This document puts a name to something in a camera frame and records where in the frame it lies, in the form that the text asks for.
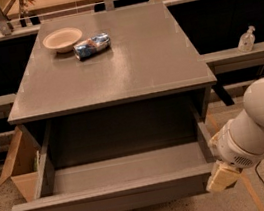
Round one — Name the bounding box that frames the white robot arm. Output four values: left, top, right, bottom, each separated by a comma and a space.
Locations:
206, 77, 264, 193

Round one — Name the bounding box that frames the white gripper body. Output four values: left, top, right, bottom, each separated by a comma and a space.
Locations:
208, 116, 264, 169

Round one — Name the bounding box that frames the grey top drawer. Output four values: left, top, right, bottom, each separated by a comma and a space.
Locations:
11, 92, 215, 211

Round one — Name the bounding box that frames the grey bench right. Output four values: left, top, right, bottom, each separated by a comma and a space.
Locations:
201, 42, 264, 106

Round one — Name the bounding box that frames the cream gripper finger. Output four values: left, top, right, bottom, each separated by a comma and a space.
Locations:
206, 160, 242, 193

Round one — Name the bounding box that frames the beige paper bowl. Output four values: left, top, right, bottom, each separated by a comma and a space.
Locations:
43, 27, 83, 53

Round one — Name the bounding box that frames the clear sanitizer pump bottle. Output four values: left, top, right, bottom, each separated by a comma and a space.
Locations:
238, 25, 256, 53

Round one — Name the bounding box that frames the grey drawer cabinet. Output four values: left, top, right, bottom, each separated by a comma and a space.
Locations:
8, 3, 216, 169

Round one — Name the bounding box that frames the brown cardboard box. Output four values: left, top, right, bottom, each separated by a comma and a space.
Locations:
0, 127, 40, 202

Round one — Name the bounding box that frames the crushed blue soda can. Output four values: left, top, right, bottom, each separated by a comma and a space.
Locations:
73, 32, 111, 61

